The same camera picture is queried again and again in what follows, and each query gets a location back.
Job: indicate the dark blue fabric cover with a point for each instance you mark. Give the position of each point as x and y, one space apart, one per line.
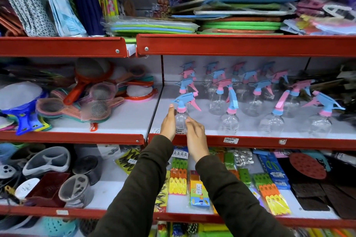
87 0

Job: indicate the wrapped green blue mats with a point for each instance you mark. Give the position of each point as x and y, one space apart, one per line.
150 26

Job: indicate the green orange yellow peg packet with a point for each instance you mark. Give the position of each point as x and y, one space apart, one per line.
178 175

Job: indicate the white dotted fabric cover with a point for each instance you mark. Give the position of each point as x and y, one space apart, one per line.
27 3

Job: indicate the yellow blue boxed packet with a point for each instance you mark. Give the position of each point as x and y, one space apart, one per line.
199 192

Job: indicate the black yellow clip packet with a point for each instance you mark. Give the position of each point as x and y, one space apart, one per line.
126 161

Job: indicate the blue leaf print cover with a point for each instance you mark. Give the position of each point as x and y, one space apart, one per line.
61 6

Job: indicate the white clear packet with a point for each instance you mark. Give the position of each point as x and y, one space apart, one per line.
109 151

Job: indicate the person's right fingers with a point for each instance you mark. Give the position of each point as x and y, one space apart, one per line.
194 125

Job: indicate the large green orange peg packet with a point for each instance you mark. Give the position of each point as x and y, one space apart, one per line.
274 195

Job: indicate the teal plastic item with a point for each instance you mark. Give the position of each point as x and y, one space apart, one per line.
319 156

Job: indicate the long red white shelf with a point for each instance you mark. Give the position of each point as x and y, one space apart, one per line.
111 189

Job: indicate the pile of pink purple packets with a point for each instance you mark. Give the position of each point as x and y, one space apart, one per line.
325 11

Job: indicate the silver clips packet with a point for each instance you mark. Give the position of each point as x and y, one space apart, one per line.
243 157

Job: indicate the small white price label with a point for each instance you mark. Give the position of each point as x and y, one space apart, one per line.
282 141

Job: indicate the red white metal shelf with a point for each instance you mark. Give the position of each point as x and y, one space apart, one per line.
250 141
122 123

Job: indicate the yellow black zigzag packet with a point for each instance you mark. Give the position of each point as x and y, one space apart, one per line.
162 198

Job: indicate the person's left hand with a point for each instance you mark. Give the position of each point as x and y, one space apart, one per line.
167 127

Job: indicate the maroon plastic tray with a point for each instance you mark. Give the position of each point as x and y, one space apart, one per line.
47 189

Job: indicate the stack of colourful flat mats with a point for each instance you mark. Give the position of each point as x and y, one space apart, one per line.
242 14

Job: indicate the pile of brown mats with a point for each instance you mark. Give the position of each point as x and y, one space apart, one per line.
328 195

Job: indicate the red round dotted mat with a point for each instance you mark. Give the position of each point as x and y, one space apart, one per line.
307 166

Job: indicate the pile of pastel mesh strainers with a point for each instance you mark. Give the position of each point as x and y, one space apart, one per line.
83 106

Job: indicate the person's left forearm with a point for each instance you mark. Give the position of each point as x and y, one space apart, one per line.
139 189

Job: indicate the pile of small clip packets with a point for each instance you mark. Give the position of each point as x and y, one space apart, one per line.
169 2

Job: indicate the grey divided cutlery holder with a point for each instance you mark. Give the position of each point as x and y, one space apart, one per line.
47 161

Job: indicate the faded white price label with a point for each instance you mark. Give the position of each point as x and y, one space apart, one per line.
62 212

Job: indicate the group of clear spray bottles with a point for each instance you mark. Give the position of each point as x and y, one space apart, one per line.
250 100

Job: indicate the person's left fingers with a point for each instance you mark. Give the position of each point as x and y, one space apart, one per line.
170 111

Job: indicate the person's right hand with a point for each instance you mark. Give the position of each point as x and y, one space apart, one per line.
197 142

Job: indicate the blue card packets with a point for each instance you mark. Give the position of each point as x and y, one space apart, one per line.
274 170

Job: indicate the blue white mesh strainer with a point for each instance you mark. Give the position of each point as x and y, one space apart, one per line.
21 100

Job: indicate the orange plastic hangers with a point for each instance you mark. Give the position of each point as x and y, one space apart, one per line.
9 24

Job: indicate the white round lid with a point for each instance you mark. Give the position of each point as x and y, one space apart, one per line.
26 188

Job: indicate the hanging white shelf tag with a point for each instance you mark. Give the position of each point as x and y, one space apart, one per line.
130 49

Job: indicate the dark grey cup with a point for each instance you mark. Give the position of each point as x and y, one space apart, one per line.
87 167

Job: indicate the grey round toothbrush holder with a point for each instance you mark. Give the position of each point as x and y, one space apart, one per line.
75 189

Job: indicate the clear blue-trigger sprayer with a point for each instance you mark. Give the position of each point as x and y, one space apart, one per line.
182 103

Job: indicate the person's right forearm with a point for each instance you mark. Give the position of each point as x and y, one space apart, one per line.
233 200

